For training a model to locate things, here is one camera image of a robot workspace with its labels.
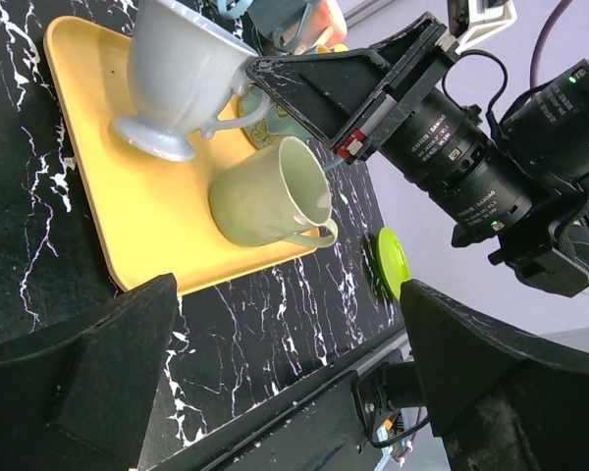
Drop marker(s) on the lime green plate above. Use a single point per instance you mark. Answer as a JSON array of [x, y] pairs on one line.
[[392, 261]]

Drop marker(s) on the pale green mug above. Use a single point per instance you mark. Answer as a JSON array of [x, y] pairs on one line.
[[279, 193]]

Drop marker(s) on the pink mug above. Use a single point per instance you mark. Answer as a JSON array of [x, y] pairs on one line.
[[327, 27]]

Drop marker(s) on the pale blue-grey mug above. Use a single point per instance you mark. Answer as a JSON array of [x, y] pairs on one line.
[[182, 71]]

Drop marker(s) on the light blue faceted mug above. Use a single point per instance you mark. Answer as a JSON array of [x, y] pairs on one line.
[[232, 9]]

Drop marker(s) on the yellow plastic tray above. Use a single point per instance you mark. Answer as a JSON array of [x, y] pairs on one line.
[[152, 216]]

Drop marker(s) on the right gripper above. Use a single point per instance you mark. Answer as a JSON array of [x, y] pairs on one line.
[[391, 98]]

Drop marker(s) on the grey-blue faceted mug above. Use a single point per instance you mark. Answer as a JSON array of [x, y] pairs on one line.
[[282, 21]]

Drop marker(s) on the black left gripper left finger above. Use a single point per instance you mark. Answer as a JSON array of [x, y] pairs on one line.
[[78, 395]]

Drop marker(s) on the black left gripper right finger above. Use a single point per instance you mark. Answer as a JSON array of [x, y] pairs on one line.
[[499, 397]]

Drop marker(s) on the orange-inside blue floral mug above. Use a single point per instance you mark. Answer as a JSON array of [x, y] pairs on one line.
[[276, 124]]

